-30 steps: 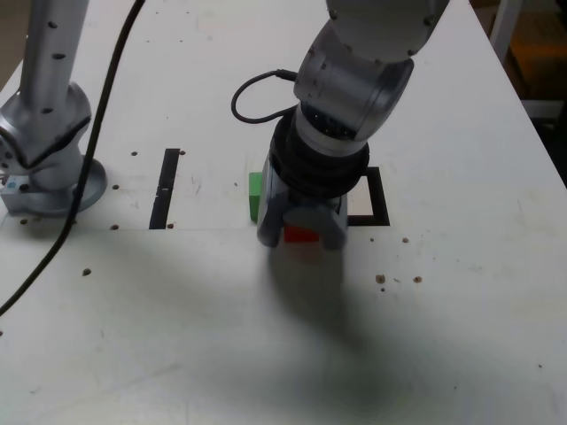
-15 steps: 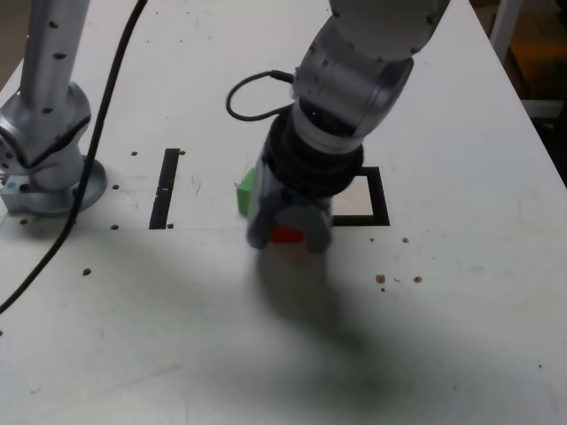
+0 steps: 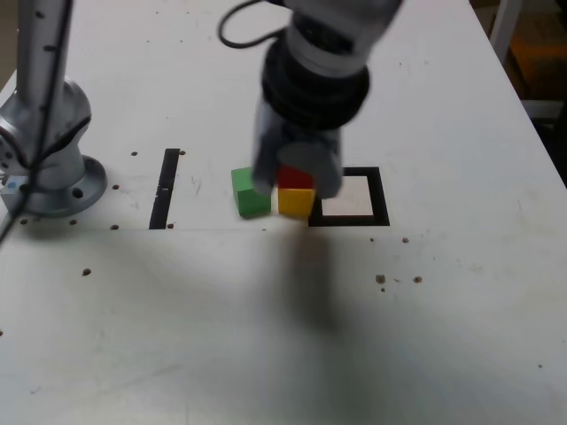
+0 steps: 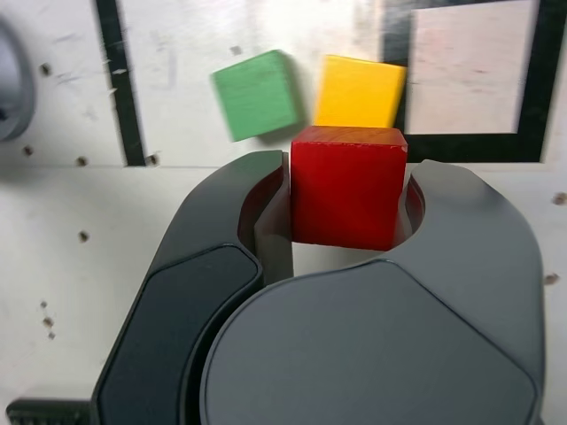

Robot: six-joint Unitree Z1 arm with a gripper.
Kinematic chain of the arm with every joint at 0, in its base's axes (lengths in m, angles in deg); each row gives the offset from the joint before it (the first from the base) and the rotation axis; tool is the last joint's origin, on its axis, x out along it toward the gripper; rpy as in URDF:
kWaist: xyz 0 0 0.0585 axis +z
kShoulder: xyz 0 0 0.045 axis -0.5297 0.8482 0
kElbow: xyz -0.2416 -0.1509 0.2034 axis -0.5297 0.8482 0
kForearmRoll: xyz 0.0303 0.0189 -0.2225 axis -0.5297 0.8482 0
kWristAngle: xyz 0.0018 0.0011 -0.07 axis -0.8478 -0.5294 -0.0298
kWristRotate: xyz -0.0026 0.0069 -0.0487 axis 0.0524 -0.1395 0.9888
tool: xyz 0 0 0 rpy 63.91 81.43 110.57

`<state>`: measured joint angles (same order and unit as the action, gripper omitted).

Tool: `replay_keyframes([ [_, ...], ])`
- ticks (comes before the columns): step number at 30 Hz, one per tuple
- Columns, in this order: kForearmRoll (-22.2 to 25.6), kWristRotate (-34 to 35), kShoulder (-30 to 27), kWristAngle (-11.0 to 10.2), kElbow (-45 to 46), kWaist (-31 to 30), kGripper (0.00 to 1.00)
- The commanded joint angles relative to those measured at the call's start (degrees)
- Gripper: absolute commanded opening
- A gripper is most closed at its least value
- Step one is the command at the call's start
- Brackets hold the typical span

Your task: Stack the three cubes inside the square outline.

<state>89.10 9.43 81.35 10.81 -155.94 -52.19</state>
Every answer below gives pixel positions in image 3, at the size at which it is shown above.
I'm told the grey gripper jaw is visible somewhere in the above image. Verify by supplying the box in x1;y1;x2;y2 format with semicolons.
251;99;288;196
276;127;346;199

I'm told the red cube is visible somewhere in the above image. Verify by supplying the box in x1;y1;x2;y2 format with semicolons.
277;164;316;190

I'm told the yellow cube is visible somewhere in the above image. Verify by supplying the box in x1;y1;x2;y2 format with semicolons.
277;187;317;219

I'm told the green cube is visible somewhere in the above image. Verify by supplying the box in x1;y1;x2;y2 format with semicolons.
230;166;272;220

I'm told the black tape square outline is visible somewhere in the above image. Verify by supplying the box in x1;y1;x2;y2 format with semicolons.
307;166;391;227

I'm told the black tape strip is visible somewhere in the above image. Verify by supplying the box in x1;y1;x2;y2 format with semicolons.
149;148;182;230

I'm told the grey metal bar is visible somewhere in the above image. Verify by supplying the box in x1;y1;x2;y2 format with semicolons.
524;99;567;120

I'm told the white furniture frame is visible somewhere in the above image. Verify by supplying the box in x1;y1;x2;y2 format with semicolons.
488;0;524;54

